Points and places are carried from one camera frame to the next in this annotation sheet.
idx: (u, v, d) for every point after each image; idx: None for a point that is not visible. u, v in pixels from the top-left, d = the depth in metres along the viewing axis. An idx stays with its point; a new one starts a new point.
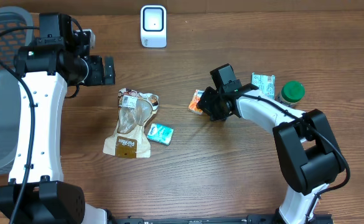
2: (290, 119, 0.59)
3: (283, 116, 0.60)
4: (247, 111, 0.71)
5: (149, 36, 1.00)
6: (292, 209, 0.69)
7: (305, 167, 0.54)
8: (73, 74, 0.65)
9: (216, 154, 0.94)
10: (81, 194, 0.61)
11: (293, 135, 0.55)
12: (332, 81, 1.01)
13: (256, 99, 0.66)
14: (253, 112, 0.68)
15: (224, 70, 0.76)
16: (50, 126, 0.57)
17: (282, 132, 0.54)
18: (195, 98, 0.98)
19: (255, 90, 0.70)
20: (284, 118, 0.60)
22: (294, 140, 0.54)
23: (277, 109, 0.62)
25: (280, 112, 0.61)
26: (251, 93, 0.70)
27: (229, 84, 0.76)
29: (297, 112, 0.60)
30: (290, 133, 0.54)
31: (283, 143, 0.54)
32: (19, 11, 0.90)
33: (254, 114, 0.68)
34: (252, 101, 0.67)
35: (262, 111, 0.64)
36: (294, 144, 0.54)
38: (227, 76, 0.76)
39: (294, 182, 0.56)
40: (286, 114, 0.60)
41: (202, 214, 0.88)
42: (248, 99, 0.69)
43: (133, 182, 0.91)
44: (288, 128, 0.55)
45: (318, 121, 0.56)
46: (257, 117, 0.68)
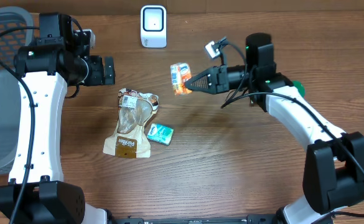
2: (326, 137, 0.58)
3: (320, 130, 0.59)
4: (276, 110, 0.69)
5: (149, 36, 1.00)
6: (298, 216, 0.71)
7: (332, 191, 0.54)
8: (73, 74, 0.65)
9: (216, 154, 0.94)
10: (81, 194, 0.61)
11: (328, 157, 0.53)
12: (332, 81, 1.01)
13: (292, 100, 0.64)
14: (284, 112, 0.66)
15: (265, 50, 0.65)
16: (50, 126, 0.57)
17: (317, 151, 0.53)
18: (181, 79, 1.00)
19: (290, 89, 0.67)
20: (320, 134, 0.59)
22: (327, 162, 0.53)
23: (315, 121, 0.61)
25: (318, 126, 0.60)
26: (285, 91, 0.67)
27: (263, 68, 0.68)
29: (335, 130, 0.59)
30: (326, 155, 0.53)
31: (317, 162, 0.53)
32: (20, 11, 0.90)
33: (284, 115, 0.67)
34: (287, 103, 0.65)
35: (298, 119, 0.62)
36: (326, 167, 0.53)
38: (265, 58, 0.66)
39: (315, 200, 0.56)
40: (324, 130, 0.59)
41: (202, 214, 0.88)
42: (281, 98, 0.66)
43: (133, 182, 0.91)
44: (325, 149, 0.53)
45: (358, 145, 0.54)
46: (287, 120, 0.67)
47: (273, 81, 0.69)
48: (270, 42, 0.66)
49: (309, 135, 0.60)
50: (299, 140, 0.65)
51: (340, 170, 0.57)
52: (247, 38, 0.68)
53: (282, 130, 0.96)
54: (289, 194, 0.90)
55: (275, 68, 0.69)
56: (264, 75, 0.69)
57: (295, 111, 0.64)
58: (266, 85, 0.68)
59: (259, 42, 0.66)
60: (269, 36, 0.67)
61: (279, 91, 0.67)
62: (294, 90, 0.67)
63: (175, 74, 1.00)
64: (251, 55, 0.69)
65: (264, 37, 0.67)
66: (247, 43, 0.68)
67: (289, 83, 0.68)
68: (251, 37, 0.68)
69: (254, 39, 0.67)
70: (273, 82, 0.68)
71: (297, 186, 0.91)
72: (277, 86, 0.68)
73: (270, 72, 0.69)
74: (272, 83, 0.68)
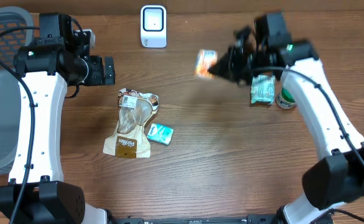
2: (345, 146, 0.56)
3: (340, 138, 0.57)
4: (292, 88, 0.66)
5: (149, 37, 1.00)
6: (298, 214, 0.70)
7: (335, 195, 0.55)
8: (73, 74, 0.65)
9: (216, 154, 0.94)
10: (81, 194, 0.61)
11: (343, 172, 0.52)
12: (332, 81, 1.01)
13: (315, 86, 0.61)
14: (301, 95, 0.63)
15: (275, 18, 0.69)
16: (50, 126, 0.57)
17: (333, 166, 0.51)
18: (203, 62, 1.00)
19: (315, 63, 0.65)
20: (340, 140, 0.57)
22: (342, 176, 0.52)
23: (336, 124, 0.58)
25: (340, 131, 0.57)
26: (307, 68, 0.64)
27: (276, 37, 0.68)
29: (354, 139, 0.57)
30: (342, 170, 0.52)
31: (331, 176, 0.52)
32: (20, 11, 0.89)
33: (300, 99, 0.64)
34: (310, 87, 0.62)
35: (317, 114, 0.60)
36: (338, 180, 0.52)
38: (275, 26, 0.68)
39: (314, 197, 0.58)
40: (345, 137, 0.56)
41: (202, 214, 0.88)
42: (303, 79, 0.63)
43: (133, 182, 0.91)
44: (341, 163, 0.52)
45: None
46: (302, 104, 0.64)
47: (296, 45, 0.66)
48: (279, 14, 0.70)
49: (327, 137, 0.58)
50: (310, 129, 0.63)
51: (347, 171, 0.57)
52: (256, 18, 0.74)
53: (282, 130, 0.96)
54: (289, 195, 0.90)
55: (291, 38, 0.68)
56: (279, 42, 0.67)
57: (316, 101, 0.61)
58: (285, 50, 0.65)
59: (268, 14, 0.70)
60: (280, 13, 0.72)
61: (300, 70, 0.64)
62: (318, 66, 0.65)
63: (198, 58, 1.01)
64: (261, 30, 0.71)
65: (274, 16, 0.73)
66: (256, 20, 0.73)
67: (313, 55, 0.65)
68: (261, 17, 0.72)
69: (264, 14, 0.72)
70: (296, 48, 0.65)
71: (297, 186, 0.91)
72: (298, 53, 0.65)
73: (287, 39, 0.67)
74: (294, 48, 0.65)
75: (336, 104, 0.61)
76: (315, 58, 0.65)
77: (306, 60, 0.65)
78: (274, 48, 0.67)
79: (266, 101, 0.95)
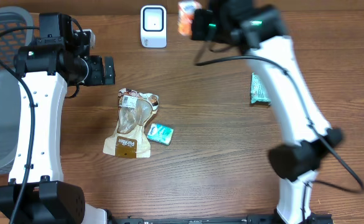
2: (310, 136, 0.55)
3: (306, 126, 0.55)
4: (256, 69, 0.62)
5: (149, 37, 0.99)
6: (287, 203, 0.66)
7: (298, 175, 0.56)
8: (73, 74, 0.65)
9: (216, 154, 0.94)
10: (81, 194, 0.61)
11: (307, 158, 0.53)
12: (332, 81, 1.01)
13: (284, 71, 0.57)
14: (267, 78, 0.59)
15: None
16: (50, 126, 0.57)
17: (301, 156, 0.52)
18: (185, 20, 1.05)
19: (282, 42, 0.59)
20: (306, 129, 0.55)
22: (306, 162, 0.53)
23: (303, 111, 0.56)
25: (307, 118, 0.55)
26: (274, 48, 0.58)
27: (238, 1, 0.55)
29: (320, 126, 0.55)
30: (309, 157, 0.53)
31: (298, 163, 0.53)
32: (20, 11, 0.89)
33: (265, 81, 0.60)
34: (277, 72, 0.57)
35: (283, 99, 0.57)
36: (302, 166, 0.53)
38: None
39: (279, 174, 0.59)
40: (311, 125, 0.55)
41: (202, 214, 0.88)
42: (270, 65, 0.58)
43: (133, 182, 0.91)
44: (305, 150, 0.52)
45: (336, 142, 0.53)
46: (267, 86, 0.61)
47: (262, 17, 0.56)
48: None
49: (294, 126, 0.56)
50: (275, 109, 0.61)
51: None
52: None
53: None
54: None
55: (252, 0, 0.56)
56: (242, 9, 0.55)
57: (283, 88, 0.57)
58: (251, 26, 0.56)
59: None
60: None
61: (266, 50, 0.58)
62: (287, 43, 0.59)
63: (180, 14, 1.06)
64: None
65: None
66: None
67: (280, 33, 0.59)
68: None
69: None
70: (263, 20, 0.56)
71: None
72: (263, 25, 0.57)
73: (249, 4, 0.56)
74: (261, 20, 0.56)
75: (305, 89, 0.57)
76: (282, 35, 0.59)
77: (272, 38, 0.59)
78: (236, 19, 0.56)
79: (266, 99, 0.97)
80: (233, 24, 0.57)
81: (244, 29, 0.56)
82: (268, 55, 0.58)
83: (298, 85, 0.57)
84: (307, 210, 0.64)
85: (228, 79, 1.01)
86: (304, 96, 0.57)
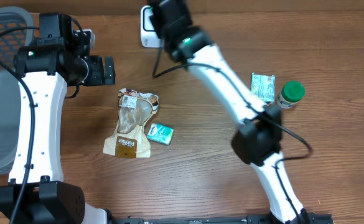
2: (251, 114, 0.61)
3: (244, 107, 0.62)
4: (201, 76, 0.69)
5: (149, 36, 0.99)
6: (275, 202, 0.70)
7: (256, 152, 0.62)
8: (73, 74, 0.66)
9: (216, 154, 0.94)
10: (81, 194, 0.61)
11: (252, 132, 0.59)
12: (332, 81, 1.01)
13: (216, 70, 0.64)
14: (208, 81, 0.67)
15: (168, 6, 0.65)
16: (50, 126, 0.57)
17: (245, 131, 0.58)
18: None
19: (210, 49, 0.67)
20: (246, 111, 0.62)
22: (252, 137, 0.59)
23: (240, 96, 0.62)
25: (242, 102, 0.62)
26: (205, 55, 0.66)
27: (175, 25, 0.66)
29: (257, 105, 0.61)
30: (253, 132, 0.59)
31: (244, 139, 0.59)
32: (19, 11, 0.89)
33: (209, 83, 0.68)
34: (211, 71, 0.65)
35: (223, 92, 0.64)
36: (251, 140, 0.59)
38: (172, 15, 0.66)
39: (244, 157, 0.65)
40: (249, 106, 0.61)
41: (202, 214, 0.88)
42: (206, 68, 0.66)
43: (133, 182, 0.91)
44: (247, 126, 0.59)
45: (275, 114, 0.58)
46: (212, 88, 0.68)
47: (192, 36, 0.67)
48: None
49: (234, 112, 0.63)
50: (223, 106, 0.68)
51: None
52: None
53: None
54: None
55: (186, 22, 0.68)
56: (178, 31, 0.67)
57: (219, 83, 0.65)
58: (185, 45, 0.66)
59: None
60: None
61: (200, 58, 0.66)
62: (214, 50, 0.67)
63: None
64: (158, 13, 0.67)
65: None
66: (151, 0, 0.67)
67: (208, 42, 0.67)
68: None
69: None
70: (192, 38, 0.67)
71: (297, 186, 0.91)
72: (195, 43, 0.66)
73: (182, 26, 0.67)
74: (190, 39, 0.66)
75: (235, 78, 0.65)
76: (210, 44, 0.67)
77: (203, 47, 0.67)
78: (173, 42, 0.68)
79: (266, 99, 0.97)
80: (172, 45, 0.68)
81: (180, 50, 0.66)
82: (203, 61, 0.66)
83: (233, 79, 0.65)
84: (292, 199, 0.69)
85: None
86: (237, 83, 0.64)
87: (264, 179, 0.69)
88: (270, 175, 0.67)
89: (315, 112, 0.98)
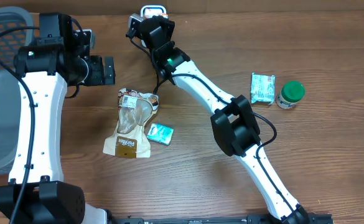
2: (222, 106, 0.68)
3: (216, 101, 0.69)
4: (183, 86, 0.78)
5: None
6: (266, 196, 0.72)
7: (233, 140, 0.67)
8: (73, 74, 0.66)
9: (216, 154, 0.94)
10: (81, 194, 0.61)
11: (226, 121, 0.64)
12: (332, 81, 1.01)
13: (191, 77, 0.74)
14: (188, 88, 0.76)
15: (156, 34, 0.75)
16: (50, 125, 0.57)
17: (218, 120, 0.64)
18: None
19: (188, 64, 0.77)
20: (217, 103, 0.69)
22: (226, 124, 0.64)
23: (212, 93, 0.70)
25: (214, 98, 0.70)
26: (184, 68, 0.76)
27: (162, 47, 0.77)
29: (226, 97, 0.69)
30: (225, 121, 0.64)
31: (219, 129, 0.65)
32: (20, 11, 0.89)
33: (189, 89, 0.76)
34: (188, 79, 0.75)
35: (198, 92, 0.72)
36: (225, 128, 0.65)
38: (159, 40, 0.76)
39: (225, 148, 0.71)
40: (219, 99, 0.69)
41: (202, 214, 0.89)
42: (183, 76, 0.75)
43: (134, 182, 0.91)
44: (221, 116, 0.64)
45: (243, 104, 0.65)
46: (192, 93, 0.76)
47: (175, 57, 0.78)
48: (160, 25, 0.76)
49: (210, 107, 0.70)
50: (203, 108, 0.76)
51: (235, 121, 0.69)
52: (140, 26, 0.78)
53: (282, 130, 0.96)
54: None
55: (173, 45, 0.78)
56: (165, 53, 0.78)
57: (196, 87, 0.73)
58: (170, 65, 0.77)
59: (149, 28, 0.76)
60: (158, 20, 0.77)
61: (180, 70, 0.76)
62: (192, 64, 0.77)
63: None
64: (147, 39, 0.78)
65: (155, 22, 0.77)
66: (141, 31, 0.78)
67: (186, 58, 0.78)
68: (145, 23, 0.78)
69: (147, 27, 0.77)
70: (174, 59, 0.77)
71: (297, 186, 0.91)
72: (178, 63, 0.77)
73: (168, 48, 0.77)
74: (173, 59, 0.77)
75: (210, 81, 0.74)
76: (188, 60, 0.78)
77: (182, 63, 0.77)
78: (160, 63, 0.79)
79: (266, 99, 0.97)
80: (160, 65, 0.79)
81: (167, 68, 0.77)
82: (182, 72, 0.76)
83: (206, 81, 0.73)
84: (283, 191, 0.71)
85: (228, 79, 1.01)
86: (211, 84, 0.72)
87: (252, 175, 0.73)
88: (256, 167, 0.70)
89: (315, 112, 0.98)
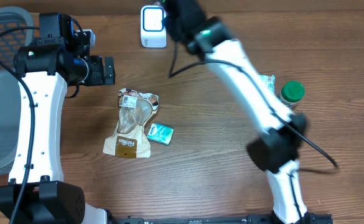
2: (276, 123, 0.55)
3: (269, 114, 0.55)
4: (220, 71, 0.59)
5: (149, 36, 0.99)
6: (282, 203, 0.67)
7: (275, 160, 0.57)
8: (73, 74, 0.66)
9: (215, 154, 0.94)
10: (81, 194, 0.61)
11: (275, 140, 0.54)
12: (332, 81, 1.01)
13: (238, 68, 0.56)
14: (228, 79, 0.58)
15: None
16: (50, 125, 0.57)
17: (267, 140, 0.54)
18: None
19: (231, 43, 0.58)
20: (270, 117, 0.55)
22: (275, 144, 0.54)
23: (265, 101, 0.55)
25: (268, 109, 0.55)
26: (226, 52, 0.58)
27: (190, 15, 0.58)
29: (283, 112, 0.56)
30: (275, 140, 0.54)
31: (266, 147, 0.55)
32: (20, 11, 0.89)
33: (229, 81, 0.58)
34: (233, 70, 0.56)
35: (246, 97, 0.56)
36: (273, 147, 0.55)
38: (185, 5, 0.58)
39: (260, 163, 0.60)
40: (274, 112, 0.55)
41: (202, 214, 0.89)
42: (226, 64, 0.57)
43: (134, 182, 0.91)
44: (272, 133, 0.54)
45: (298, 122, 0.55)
46: (232, 87, 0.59)
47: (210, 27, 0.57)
48: None
49: (259, 119, 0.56)
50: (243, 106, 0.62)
51: None
52: None
53: None
54: None
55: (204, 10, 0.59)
56: (193, 22, 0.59)
57: (241, 84, 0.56)
58: (203, 37, 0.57)
59: None
60: None
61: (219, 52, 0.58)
62: (236, 45, 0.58)
63: None
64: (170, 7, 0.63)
65: None
66: None
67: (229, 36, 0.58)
68: None
69: None
70: (212, 30, 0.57)
71: None
72: (215, 35, 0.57)
73: (200, 17, 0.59)
74: (210, 30, 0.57)
75: (257, 77, 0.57)
76: (230, 38, 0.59)
77: (222, 42, 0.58)
78: (188, 34, 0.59)
79: None
80: (187, 37, 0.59)
81: (198, 43, 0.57)
82: (221, 57, 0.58)
83: (256, 79, 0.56)
84: (300, 205, 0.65)
85: None
86: (261, 85, 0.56)
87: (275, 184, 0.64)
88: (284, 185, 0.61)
89: (315, 112, 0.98)
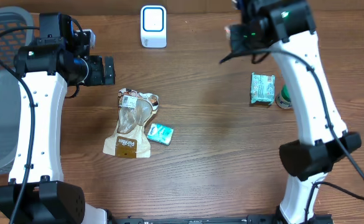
2: (328, 136, 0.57)
3: (325, 127, 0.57)
4: (282, 60, 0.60)
5: (149, 37, 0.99)
6: (292, 203, 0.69)
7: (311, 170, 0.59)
8: (73, 74, 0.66)
9: (216, 154, 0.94)
10: (81, 194, 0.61)
11: (322, 157, 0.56)
12: (331, 81, 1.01)
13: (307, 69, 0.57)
14: (289, 73, 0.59)
15: None
16: (50, 125, 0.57)
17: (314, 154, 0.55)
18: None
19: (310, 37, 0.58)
20: (325, 130, 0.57)
22: (320, 160, 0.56)
23: (324, 112, 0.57)
25: (325, 119, 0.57)
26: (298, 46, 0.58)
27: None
29: (340, 127, 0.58)
30: (322, 156, 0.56)
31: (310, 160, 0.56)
32: (20, 11, 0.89)
33: (291, 75, 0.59)
34: (300, 67, 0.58)
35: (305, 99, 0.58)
36: (317, 162, 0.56)
38: None
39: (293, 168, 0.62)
40: (329, 127, 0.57)
41: (202, 214, 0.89)
42: (294, 60, 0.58)
43: (134, 182, 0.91)
44: (320, 149, 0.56)
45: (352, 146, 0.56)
46: (290, 81, 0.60)
47: (292, 11, 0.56)
48: None
49: (308, 124, 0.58)
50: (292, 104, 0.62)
51: None
52: None
53: (282, 130, 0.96)
54: None
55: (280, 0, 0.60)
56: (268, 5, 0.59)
57: (305, 84, 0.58)
58: (281, 17, 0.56)
59: None
60: None
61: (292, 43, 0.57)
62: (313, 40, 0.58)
63: None
64: None
65: None
66: None
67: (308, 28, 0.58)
68: None
69: None
70: (292, 12, 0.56)
71: None
72: (292, 22, 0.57)
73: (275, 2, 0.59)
74: (290, 14, 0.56)
75: (326, 88, 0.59)
76: (312, 31, 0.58)
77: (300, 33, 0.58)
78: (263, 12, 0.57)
79: (266, 99, 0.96)
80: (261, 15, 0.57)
81: (272, 20, 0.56)
82: (292, 50, 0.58)
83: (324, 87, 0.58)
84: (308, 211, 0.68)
85: (228, 79, 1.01)
86: (326, 96, 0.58)
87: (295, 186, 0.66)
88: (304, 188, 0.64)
89: None
